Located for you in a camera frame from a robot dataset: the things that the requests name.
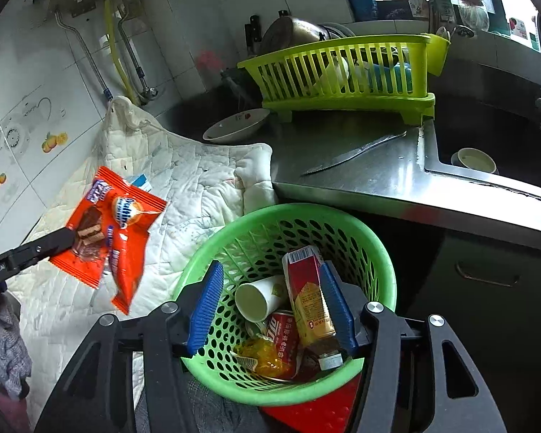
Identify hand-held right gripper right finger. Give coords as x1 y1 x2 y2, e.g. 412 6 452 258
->
318 262 508 433

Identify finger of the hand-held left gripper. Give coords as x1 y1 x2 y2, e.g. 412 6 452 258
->
6 227 77 272

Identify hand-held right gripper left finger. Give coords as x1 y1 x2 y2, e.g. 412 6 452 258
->
36 260 226 433

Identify red yellow drink carton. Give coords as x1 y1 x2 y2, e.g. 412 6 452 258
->
282 246 336 348

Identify white paper cup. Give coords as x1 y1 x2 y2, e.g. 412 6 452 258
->
234 275 289 323

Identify brown bottle white cap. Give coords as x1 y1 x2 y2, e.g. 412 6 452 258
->
304 336 345 371

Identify red soda can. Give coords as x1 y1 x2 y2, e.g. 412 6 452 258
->
252 309 300 380

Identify yellow wrapper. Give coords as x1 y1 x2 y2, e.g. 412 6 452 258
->
232 338 275 373

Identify orange snack packet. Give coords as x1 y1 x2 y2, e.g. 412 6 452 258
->
49 165 168 315

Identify green plastic basket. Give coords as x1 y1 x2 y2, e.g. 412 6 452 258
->
171 203 397 407

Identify person's left forearm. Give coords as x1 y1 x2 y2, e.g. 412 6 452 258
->
0 293 32 400

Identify person's grey plaid pants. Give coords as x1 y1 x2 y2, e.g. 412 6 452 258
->
135 370 271 433

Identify red plastic stool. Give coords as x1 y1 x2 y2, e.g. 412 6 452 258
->
259 372 366 433

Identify cream quilted blanket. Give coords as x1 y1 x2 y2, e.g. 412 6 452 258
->
6 96 278 420

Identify steel kitchen knife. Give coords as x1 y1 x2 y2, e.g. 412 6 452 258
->
301 130 407 176

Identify white ceramic bowl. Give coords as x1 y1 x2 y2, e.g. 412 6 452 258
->
202 108 271 144

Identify lime green dish rack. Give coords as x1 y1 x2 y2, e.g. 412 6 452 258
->
237 33 451 126

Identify metal flexible pipe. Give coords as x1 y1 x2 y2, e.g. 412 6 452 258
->
117 4 158 102
54 9 113 100

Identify blue plastic dish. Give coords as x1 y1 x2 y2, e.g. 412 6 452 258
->
356 64 413 91

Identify white dish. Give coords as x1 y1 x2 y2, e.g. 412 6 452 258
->
315 56 350 88

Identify metal cooking pot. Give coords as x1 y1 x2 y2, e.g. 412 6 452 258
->
260 16 330 52

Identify blue container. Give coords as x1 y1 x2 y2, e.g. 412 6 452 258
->
345 0 378 22

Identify small printed card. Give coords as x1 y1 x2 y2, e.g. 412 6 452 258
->
509 16 530 39

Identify metal cabinet handle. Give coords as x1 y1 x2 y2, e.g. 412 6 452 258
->
455 262 521 287

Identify yellow gas hose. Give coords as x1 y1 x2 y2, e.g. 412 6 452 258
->
103 0 140 104

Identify black handled cleaver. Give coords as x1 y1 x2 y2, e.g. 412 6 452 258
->
244 15 262 55

